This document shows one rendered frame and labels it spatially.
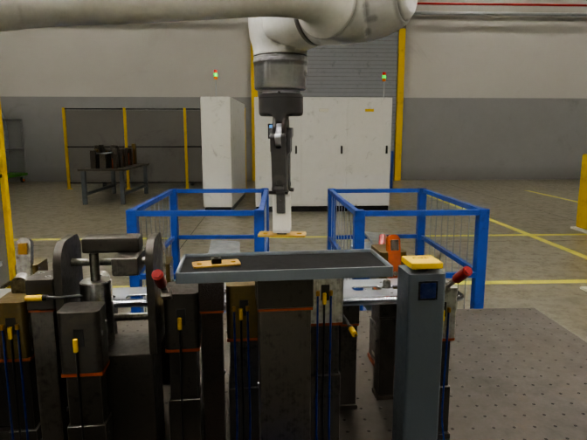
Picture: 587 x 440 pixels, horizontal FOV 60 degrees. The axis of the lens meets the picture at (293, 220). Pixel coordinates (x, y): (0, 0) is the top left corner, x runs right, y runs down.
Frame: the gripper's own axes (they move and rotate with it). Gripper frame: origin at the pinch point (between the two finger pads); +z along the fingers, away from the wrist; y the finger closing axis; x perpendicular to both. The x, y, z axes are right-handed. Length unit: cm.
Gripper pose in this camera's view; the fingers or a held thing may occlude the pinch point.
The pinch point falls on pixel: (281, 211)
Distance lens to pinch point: 89.1
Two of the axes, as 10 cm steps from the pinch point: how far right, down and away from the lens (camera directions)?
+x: -10.0, -0.1, 0.7
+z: 0.1, 9.8, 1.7
